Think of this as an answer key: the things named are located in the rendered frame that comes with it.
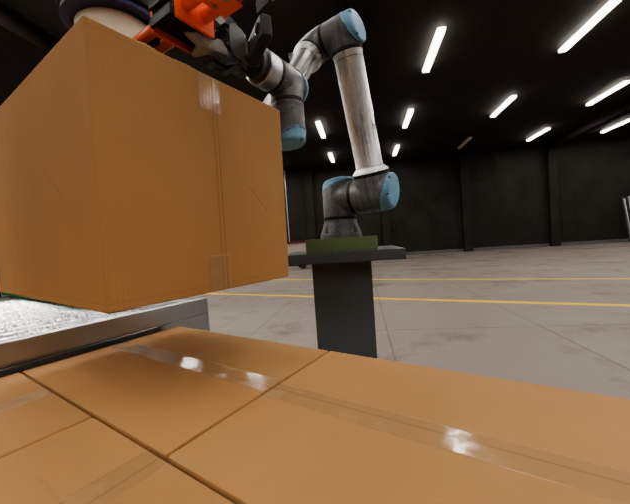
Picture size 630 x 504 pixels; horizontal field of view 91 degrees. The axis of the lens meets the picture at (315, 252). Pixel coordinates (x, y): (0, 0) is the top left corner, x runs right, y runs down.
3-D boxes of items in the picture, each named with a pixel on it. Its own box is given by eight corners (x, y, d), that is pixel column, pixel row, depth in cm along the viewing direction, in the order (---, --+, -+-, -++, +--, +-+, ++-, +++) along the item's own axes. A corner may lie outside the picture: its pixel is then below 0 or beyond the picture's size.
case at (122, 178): (-4, 291, 76) (-20, 126, 74) (156, 272, 109) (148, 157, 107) (106, 314, 42) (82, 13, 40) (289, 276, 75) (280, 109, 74)
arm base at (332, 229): (322, 241, 152) (321, 220, 152) (361, 238, 150) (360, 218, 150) (319, 239, 133) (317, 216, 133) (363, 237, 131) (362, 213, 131)
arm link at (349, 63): (368, 209, 144) (331, 28, 124) (404, 204, 133) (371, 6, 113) (353, 218, 132) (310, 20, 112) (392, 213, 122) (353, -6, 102)
